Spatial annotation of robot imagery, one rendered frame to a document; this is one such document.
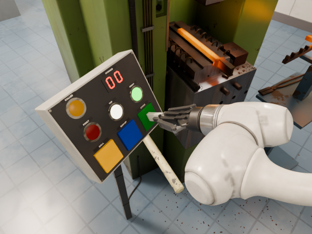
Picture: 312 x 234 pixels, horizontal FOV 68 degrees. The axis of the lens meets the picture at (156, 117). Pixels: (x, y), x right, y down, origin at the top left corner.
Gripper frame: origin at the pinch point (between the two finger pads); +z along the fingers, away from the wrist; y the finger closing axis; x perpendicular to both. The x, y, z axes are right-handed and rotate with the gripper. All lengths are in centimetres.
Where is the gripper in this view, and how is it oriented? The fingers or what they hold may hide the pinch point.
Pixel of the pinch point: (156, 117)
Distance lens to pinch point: 79.7
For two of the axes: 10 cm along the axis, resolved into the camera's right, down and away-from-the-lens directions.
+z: -7.0, -0.5, 7.1
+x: -4.0, -8.0, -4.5
